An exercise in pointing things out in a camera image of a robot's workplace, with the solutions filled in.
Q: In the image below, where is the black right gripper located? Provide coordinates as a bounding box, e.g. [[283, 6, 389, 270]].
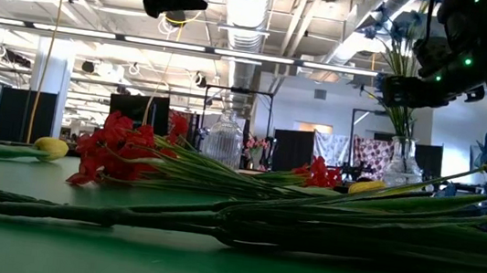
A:
[[378, 22, 487, 117]]

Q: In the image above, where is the long ceiling light strip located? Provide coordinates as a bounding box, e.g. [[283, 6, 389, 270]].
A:
[[0, 16, 385, 79]]

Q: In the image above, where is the black ceiling dome device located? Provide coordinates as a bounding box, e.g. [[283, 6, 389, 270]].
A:
[[164, 7, 189, 29]]

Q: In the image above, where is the red artificial flower bunch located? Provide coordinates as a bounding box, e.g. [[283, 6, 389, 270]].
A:
[[65, 101, 355, 218], [245, 148, 345, 193]]

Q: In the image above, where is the grey round air duct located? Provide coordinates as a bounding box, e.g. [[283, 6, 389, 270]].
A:
[[322, 0, 426, 86]]

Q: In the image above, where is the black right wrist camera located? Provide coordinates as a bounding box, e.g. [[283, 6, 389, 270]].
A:
[[433, 0, 487, 44]]

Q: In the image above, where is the yellow hanging cable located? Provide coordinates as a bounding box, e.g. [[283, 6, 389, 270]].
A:
[[25, 0, 68, 148]]

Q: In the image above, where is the polka dot cloth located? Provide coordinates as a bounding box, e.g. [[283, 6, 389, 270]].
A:
[[349, 134, 397, 182]]

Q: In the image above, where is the silver ribbed air duct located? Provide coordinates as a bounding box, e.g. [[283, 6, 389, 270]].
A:
[[209, 0, 273, 94]]

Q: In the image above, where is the clear bulbous glass vase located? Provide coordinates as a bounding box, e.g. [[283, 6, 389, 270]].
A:
[[380, 133, 429, 191]]

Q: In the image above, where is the clear ribbed glass vase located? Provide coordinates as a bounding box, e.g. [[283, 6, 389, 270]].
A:
[[202, 107, 248, 172]]

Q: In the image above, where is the pink flower bouquet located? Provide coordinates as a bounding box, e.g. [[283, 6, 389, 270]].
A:
[[244, 134, 272, 164]]

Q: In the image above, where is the black tube frame stand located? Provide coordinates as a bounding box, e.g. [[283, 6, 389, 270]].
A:
[[345, 106, 395, 172], [196, 83, 276, 173]]

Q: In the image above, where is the black partition panel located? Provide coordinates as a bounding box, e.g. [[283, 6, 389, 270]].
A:
[[413, 142, 445, 178], [270, 127, 317, 176], [0, 86, 59, 147]]

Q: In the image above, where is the black monitor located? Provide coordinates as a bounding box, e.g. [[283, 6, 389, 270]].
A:
[[106, 91, 173, 138]]

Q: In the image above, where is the white patterned cloth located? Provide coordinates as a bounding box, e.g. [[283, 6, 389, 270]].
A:
[[312, 130, 351, 169]]

